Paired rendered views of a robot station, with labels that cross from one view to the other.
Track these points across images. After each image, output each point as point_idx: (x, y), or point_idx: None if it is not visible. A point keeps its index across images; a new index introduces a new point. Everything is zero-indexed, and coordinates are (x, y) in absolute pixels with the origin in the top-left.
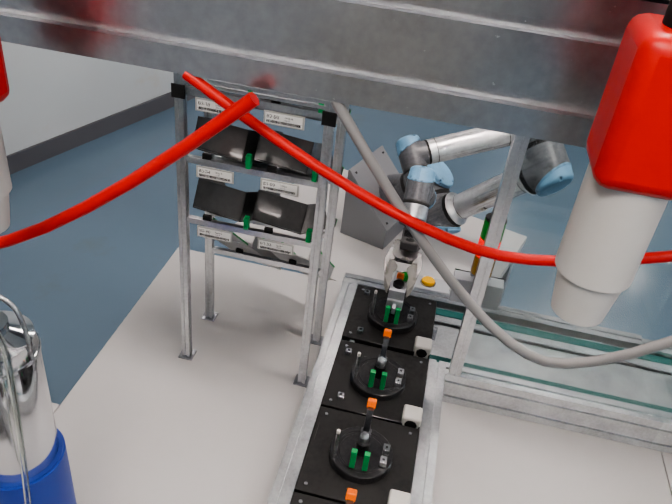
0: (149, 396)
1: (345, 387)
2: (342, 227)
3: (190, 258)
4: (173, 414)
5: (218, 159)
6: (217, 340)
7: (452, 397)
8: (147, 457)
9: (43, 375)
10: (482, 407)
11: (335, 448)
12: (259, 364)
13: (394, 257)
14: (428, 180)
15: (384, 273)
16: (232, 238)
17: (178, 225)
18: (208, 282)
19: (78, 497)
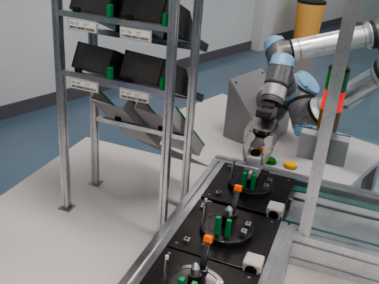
0: (22, 234)
1: (193, 234)
2: (224, 131)
3: None
4: (38, 250)
5: (99, 31)
6: (96, 199)
7: (302, 260)
8: (1, 281)
9: None
10: (332, 272)
11: (164, 276)
12: (127, 220)
13: (252, 129)
14: (286, 63)
15: (243, 143)
16: (98, 89)
17: (55, 78)
18: (93, 149)
19: None
